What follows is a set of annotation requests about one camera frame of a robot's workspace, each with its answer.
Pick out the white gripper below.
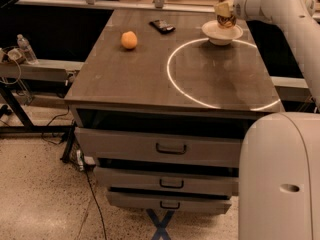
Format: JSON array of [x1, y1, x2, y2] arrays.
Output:
[[214, 0, 264, 21]]

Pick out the orange soda can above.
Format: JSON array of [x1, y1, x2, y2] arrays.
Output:
[[214, 0, 236, 29]]

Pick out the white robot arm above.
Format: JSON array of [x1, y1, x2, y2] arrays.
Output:
[[233, 0, 320, 240]]

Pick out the white paper bowl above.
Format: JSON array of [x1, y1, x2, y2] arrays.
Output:
[[202, 20, 243, 46]]

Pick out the black snack packet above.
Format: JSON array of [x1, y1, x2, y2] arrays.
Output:
[[149, 20, 175, 34]]

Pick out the orange fruit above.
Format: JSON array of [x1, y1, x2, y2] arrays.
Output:
[[121, 31, 138, 49]]

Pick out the grey drawer cabinet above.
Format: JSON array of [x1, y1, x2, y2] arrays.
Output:
[[65, 10, 282, 200]]

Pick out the top grey drawer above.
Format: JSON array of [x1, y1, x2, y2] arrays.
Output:
[[75, 127, 241, 168]]

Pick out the grey drawer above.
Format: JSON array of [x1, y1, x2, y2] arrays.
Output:
[[107, 191, 232, 214], [94, 167, 238, 196], [75, 127, 241, 168]]

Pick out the middle grey drawer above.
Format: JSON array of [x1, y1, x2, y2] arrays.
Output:
[[94, 167, 238, 196]]

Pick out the clear plastic water bottle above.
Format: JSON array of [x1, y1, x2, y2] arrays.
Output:
[[17, 34, 38, 64]]

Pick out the grey side bench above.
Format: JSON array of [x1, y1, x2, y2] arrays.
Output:
[[0, 59, 83, 134]]

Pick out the bottom grey drawer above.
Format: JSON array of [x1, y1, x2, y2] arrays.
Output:
[[107, 191, 232, 214]]

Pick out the black floor cable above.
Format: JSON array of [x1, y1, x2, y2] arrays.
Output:
[[74, 170, 108, 240]]

